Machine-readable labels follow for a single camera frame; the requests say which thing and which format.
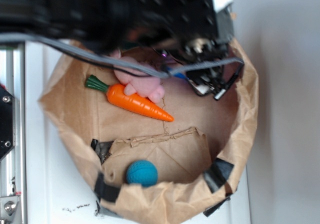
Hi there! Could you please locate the pink plush bunny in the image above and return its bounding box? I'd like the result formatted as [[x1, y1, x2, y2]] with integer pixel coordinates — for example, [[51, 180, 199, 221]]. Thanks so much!
[[109, 49, 165, 104]]

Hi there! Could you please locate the blue ball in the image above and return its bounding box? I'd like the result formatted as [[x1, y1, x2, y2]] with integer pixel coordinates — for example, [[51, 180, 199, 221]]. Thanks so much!
[[125, 160, 158, 187]]

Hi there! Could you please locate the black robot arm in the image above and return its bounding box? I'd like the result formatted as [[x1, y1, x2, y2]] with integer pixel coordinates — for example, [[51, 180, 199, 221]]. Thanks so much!
[[0, 0, 234, 63]]

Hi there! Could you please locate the grey braided cable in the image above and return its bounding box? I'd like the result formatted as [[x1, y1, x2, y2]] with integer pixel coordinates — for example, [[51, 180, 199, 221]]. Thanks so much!
[[0, 33, 245, 79]]

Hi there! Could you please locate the brown paper bag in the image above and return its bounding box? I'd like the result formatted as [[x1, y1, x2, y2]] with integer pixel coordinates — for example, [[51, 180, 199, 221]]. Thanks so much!
[[40, 40, 259, 224]]

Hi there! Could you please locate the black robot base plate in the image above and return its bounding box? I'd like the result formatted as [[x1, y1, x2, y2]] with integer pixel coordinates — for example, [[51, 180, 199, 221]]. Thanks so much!
[[0, 84, 15, 161]]

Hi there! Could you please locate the aluminium frame rail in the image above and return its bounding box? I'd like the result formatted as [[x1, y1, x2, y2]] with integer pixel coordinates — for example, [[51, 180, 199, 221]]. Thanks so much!
[[0, 44, 28, 224]]

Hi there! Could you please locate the orange toy carrot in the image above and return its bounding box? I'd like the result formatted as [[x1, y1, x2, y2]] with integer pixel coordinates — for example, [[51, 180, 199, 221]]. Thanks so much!
[[84, 75, 174, 122]]

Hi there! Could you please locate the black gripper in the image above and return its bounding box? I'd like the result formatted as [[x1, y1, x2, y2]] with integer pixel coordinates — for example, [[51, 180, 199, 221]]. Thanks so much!
[[151, 0, 234, 63]]

